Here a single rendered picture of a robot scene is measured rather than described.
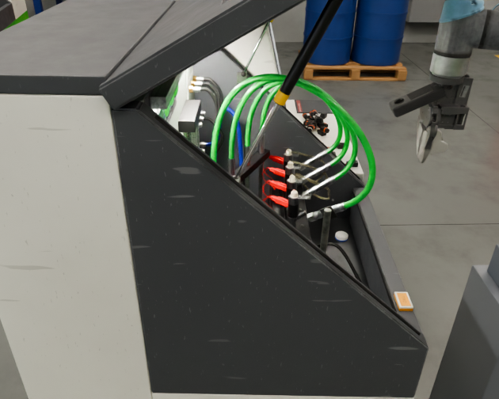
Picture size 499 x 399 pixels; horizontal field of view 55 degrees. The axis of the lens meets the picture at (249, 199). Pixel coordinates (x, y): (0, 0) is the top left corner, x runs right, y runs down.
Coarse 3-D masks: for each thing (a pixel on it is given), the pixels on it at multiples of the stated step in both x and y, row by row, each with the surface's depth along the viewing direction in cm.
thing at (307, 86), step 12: (240, 84) 101; (300, 84) 95; (228, 96) 104; (324, 96) 95; (336, 108) 95; (216, 120) 108; (348, 120) 95; (216, 132) 110; (360, 132) 95; (216, 144) 112; (216, 156) 114; (372, 156) 96; (372, 168) 97; (372, 180) 99; (360, 192) 102; (348, 204) 104
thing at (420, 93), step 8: (424, 88) 106; (432, 88) 104; (440, 88) 103; (408, 96) 107; (416, 96) 105; (424, 96) 104; (432, 96) 104; (440, 96) 104; (392, 104) 107; (400, 104) 105; (408, 104) 105; (416, 104) 105; (424, 104) 105; (400, 112) 106
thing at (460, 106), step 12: (444, 84) 101; (456, 84) 101; (468, 84) 102; (456, 96) 104; (468, 96) 104; (420, 108) 111; (432, 108) 104; (444, 108) 104; (456, 108) 103; (468, 108) 103; (444, 120) 106; (456, 120) 105
